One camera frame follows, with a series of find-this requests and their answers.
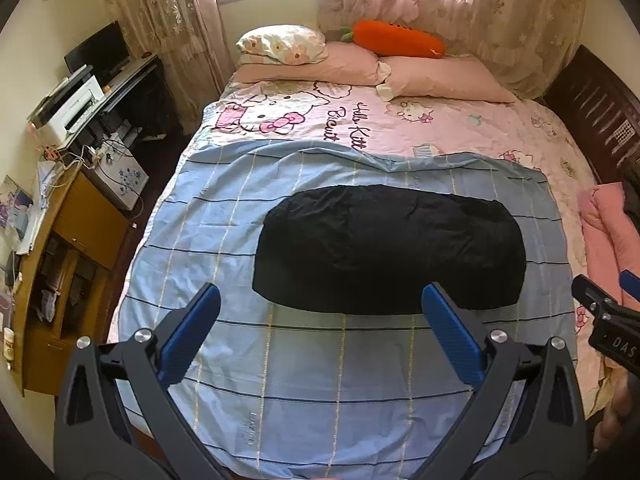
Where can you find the person's right hand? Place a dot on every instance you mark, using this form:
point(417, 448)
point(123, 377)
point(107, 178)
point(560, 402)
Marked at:
point(617, 420)

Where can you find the small jar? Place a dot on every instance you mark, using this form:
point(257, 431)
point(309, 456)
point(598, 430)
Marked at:
point(8, 345)

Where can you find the small white cloth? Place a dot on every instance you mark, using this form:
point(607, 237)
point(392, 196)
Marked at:
point(387, 91)

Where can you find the dark computer desk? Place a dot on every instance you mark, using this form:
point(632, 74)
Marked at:
point(135, 72)

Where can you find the orange carrot plush toy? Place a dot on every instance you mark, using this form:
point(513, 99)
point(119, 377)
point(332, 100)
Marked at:
point(395, 37)

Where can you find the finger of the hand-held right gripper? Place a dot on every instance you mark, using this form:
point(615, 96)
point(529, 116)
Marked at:
point(631, 285)
point(587, 292)

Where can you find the dark wooden headboard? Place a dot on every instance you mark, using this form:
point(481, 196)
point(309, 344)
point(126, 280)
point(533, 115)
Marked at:
point(585, 100)

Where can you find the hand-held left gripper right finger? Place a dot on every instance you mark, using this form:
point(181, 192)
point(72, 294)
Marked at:
point(450, 330)

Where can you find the wooden cabinet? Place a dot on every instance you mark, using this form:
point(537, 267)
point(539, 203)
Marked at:
point(85, 230)

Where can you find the beige floral lace curtain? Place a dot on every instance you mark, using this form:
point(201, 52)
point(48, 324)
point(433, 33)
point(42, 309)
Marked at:
point(500, 10)
point(160, 20)

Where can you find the black computer monitor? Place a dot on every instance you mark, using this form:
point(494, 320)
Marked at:
point(97, 50)

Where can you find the white printer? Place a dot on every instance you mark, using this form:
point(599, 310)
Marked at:
point(70, 110)

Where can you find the pink pillow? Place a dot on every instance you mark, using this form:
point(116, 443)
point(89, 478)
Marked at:
point(450, 80)
point(320, 65)

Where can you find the pink cartoon print bedsheet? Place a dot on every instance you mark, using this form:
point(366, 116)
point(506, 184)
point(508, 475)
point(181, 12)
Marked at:
point(450, 125)

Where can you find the black puffer jacket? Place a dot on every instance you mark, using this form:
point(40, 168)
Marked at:
point(390, 250)

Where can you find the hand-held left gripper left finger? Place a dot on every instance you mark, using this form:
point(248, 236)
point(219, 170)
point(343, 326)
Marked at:
point(192, 330)

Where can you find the blue plaid sheet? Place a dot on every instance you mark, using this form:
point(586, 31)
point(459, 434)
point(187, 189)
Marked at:
point(325, 385)

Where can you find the white floral print box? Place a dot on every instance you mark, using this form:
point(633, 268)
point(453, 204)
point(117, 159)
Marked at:
point(122, 175)

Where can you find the pink folded blanket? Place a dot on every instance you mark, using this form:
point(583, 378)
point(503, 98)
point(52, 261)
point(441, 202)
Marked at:
point(605, 230)

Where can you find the white floral pillow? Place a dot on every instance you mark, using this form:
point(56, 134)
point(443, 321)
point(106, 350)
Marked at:
point(280, 42)

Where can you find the stack of papers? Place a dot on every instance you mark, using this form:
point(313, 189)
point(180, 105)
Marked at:
point(20, 210)

